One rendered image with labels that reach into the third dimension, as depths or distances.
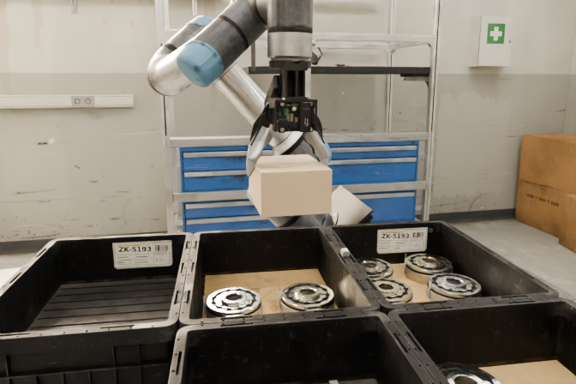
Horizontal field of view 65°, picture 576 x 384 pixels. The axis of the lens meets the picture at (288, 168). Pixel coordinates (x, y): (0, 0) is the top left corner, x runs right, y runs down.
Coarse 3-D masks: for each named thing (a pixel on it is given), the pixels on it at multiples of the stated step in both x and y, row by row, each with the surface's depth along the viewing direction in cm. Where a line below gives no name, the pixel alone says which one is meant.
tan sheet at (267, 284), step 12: (216, 276) 101; (228, 276) 101; (240, 276) 101; (252, 276) 101; (264, 276) 101; (276, 276) 101; (288, 276) 101; (300, 276) 101; (312, 276) 101; (204, 288) 96; (216, 288) 96; (252, 288) 96; (264, 288) 96; (276, 288) 96; (264, 300) 90; (276, 300) 90; (264, 312) 86; (276, 312) 86
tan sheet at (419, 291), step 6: (396, 264) 108; (402, 264) 108; (396, 270) 105; (402, 270) 105; (396, 276) 101; (402, 276) 101; (408, 282) 98; (414, 282) 98; (414, 288) 96; (420, 288) 96; (426, 288) 96; (414, 294) 93; (420, 294) 93; (426, 294) 93; (414, 300) 90; (420, 300) 90; (426, 300) 90
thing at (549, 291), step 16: (368, 224) 106; (384, 224) 106; (400, 224) 107; (416, 224) 107; (432, 224) 108; (448, 224) 107; (336, 240) 96; (352, 256) 87; (496, 256) 87; (544, 288) 74; (384, 304) 68; (400, 304) 68; (416, 304) 68; (432, 304) 68; (448, 304) 68
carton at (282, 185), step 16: (272, 160) 83; (288, 160) 83; (304, 160) 83; (256, 176) 77; (272, 176) 73; (288, 176) 73; (304, 176) 74; (320, 176) 74; (256, 192) 78; (272, 192) 73; (288, 192) 74; (304, 192) 74; (320, 192) 75; (272, 208) 74; (288, 208) 74; (304, 208) 75; (320, 208) 76
